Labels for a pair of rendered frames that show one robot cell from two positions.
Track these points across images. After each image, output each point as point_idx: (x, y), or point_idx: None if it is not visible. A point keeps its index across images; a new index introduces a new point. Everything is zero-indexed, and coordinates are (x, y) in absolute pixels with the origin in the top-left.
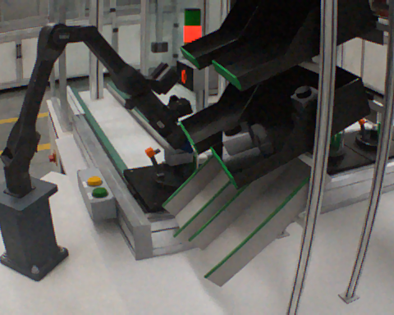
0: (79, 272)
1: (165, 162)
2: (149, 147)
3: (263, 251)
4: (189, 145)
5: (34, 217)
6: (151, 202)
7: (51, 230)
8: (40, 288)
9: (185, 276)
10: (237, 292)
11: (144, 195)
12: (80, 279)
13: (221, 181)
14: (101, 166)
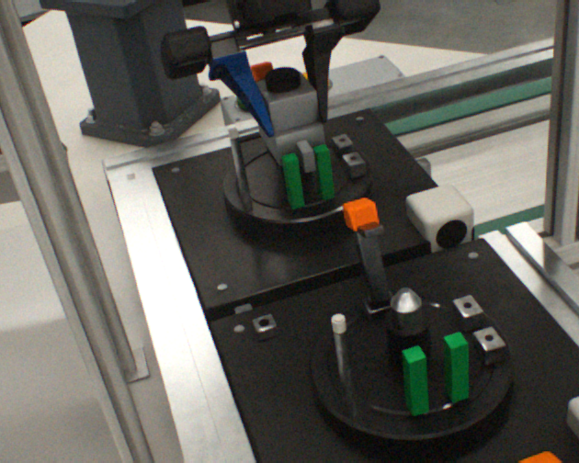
0: (100, 172)
1: (338, 139)
2: (268, 62)
3: (80, 455)
4: (253, 108)
5: (80, 30)
6: (185, 164)
7: (122, 78)
8: (62, 141)
9: (39, 306)
10: None
11: (220, 152)
12: (79, 176)
13: None
14: (410, 80)
